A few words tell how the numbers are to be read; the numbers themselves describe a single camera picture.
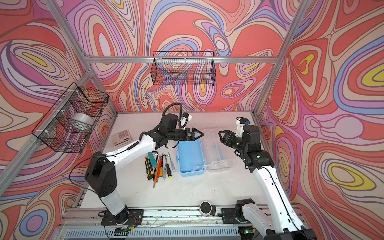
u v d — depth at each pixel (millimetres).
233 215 733
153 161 925
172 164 910
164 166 910
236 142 620
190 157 959
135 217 728
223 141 652
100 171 480
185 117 734
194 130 708
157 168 904
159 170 882
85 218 751
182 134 713
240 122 653
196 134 721
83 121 715
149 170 884
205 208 720
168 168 885
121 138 1019
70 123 702
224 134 654
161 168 891
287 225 379
